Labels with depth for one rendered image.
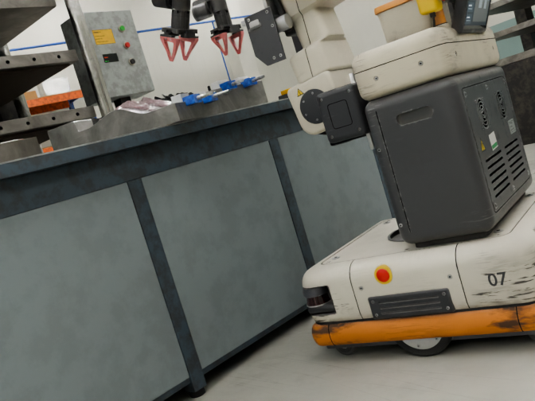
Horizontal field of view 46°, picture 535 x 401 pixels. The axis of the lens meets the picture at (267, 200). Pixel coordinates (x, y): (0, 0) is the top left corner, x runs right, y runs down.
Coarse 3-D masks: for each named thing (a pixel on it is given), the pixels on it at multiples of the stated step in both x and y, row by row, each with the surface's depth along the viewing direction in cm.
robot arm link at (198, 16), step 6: (198, 0) 228; (204, 0) 227; (192, 6) 229; (198, 6) 227; (204, 6) 226; (192, 12) 228; (198, 12) 227; (204, 12) 226; (198, 18) 228; (204, 18) 229
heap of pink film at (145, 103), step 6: (126, 102) 202; (132, 102) 201; (138, 102) 204; (144, 102) 212; (150, 102) 211; (156, 102) 210; (162, 102) 210; (120, 108) 204; (138, 108) 200; (144, 108) 200; (150, 108) 202; (156, 108) 200
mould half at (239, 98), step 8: (240, 88) 225; (248, 88) 228; (256, 88) 231; (224, 96) 219; (232, 96) 222; (240, 96) 225; (248, 96) 227; (256, 96) 231; (264, 96) 234; (224, 104) 218; (232, 104) 221; (240, 104) 224; (248, 104) 227; (256, 104) 230
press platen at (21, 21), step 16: (0, 0) 255; (16, 0) 260; (32, 0) 266; (48, 0) 271; (0, 16) 264; (16, 16) 271; (32, 16) 277; (0, 32) 286; (16, 32) 293; (0, 48) 311
